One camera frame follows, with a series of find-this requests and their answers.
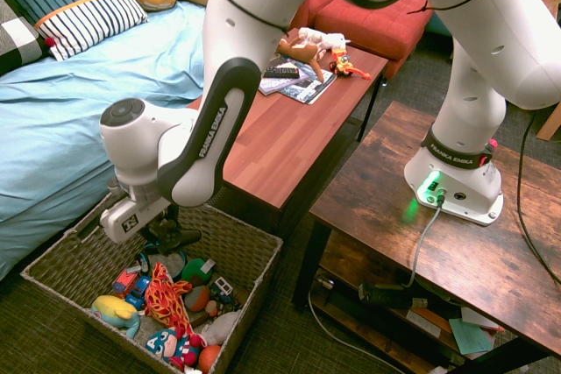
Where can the white plush unicorn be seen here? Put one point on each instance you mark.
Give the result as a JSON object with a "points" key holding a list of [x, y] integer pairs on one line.
{"points": [[326, 39]]}

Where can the reddish wooden coffee table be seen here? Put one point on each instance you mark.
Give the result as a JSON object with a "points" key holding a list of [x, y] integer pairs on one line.
{"points": [[285, 142]]}

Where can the red toy truck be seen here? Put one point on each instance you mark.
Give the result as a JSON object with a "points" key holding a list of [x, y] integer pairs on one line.
{"points": [[124, 282]]}

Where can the blue toy car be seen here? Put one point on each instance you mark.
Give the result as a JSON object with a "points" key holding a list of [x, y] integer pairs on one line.
{"points": [[139, 291]]}

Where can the white navy striped pillow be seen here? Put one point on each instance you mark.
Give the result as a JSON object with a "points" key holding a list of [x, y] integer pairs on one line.
{"points": [[92, 21]]}

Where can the red fabric ottoman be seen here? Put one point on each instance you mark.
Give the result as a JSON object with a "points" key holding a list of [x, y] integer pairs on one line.
{"points": [[372, 28]]}

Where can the teal sofa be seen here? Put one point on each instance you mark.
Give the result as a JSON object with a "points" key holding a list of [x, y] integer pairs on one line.
{"points": [[438, 26]]}

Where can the black remote control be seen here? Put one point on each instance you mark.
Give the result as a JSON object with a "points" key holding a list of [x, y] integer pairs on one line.
{"points": [[282, 72]]}

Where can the yellow blue plush doll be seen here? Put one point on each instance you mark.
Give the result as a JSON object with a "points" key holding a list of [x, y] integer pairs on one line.
{"points": [[114, 310]]}

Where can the brown plush animal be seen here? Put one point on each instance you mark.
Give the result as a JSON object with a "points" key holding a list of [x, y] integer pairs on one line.
{"points": [[302, 52]]}

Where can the blue black headphones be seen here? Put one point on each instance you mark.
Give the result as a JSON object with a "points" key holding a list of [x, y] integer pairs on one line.
{"points": [[180, 262]]}

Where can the brown orange plush ball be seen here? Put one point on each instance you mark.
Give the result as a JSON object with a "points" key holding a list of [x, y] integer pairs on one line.
{"points": [[197, 299]]}

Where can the blue cover magazine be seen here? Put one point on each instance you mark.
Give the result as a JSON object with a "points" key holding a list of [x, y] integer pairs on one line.
{"points": [[309, 90]]}

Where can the Captain America plush doll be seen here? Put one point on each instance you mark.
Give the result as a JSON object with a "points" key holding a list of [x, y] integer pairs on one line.
{"points": [[168, 345]]}

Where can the green plush ball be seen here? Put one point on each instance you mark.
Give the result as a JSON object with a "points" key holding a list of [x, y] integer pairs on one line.
{"points": [[195, 273]]}

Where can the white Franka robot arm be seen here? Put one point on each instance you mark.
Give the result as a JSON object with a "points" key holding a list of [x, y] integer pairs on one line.
{"points": [[504, 41]]}

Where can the white paper sheet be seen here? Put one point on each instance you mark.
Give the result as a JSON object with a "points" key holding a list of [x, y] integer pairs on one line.
{"points": [[477, 316]]}

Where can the black power brick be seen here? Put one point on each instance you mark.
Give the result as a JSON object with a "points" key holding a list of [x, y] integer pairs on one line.
{"points": [[385, 296]]}

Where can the black white checked pillow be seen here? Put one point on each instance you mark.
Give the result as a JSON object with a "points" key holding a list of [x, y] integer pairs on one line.
{"points": [[17, 41]]}

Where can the white plush toy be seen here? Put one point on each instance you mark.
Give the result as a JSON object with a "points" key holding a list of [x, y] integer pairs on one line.
{"points": [[221, 328]]}

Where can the blue toy jeep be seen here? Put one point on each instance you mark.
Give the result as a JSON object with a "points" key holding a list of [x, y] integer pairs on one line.
{"points": [[222, 293]]}

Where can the bed with light blue sheet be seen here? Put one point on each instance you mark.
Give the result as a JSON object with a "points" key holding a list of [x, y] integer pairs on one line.
{"points": [[66, 120]]}

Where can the grey wicker basket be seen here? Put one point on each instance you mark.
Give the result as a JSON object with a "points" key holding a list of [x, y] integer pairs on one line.
{"points": [[228, 234]]}

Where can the rustic brown side table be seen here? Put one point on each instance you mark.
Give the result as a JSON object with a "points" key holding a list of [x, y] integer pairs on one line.
{"points": [[377, 199]]}

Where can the orange toy vehicle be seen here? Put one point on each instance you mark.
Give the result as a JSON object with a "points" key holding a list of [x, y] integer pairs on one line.
{"points": [[342, 65]]}

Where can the orange flame pattern plush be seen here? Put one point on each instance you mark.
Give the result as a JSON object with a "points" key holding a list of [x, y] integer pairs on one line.
{"points": [[168, 301]]}

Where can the black gamepad controller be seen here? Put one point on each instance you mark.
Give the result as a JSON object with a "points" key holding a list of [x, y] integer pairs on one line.
{"points": [[184, 236]]}

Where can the teal paper envelope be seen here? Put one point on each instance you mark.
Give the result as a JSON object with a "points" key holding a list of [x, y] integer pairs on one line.
{"points": [[471, 338]]}

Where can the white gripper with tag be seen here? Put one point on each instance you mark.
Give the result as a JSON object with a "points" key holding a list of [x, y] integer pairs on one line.
{"points": [[131, 216]]}

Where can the light wooden furniture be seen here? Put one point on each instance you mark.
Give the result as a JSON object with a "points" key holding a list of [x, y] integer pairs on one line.
{"points": [[551, 124]]}

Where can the purple cover magazine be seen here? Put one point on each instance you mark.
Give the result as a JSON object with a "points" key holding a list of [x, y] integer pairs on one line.
{"points": [[280, 84]]}

